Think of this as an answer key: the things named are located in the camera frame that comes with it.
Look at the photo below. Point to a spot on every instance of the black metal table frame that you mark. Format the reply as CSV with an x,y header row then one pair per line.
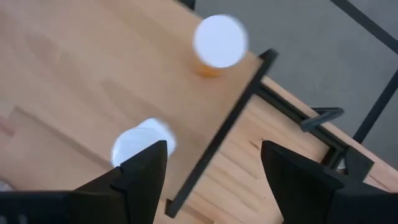
x,y
357,161

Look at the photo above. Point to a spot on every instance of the orange pill bottle white cap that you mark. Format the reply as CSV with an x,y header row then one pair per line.
x,y
220,40

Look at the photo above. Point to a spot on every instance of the black frame clamp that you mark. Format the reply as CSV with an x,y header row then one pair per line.
x,y
323,116

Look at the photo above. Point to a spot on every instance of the wooden shelf with black legs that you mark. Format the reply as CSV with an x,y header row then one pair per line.
x,y
124,62

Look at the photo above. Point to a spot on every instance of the white medicine bottle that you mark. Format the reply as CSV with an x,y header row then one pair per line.
x,y
133,140

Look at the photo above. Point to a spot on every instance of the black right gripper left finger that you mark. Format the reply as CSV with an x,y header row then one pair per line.
x,y
140,186

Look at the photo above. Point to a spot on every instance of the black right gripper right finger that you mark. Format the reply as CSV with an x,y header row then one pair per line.
x,y
298,193

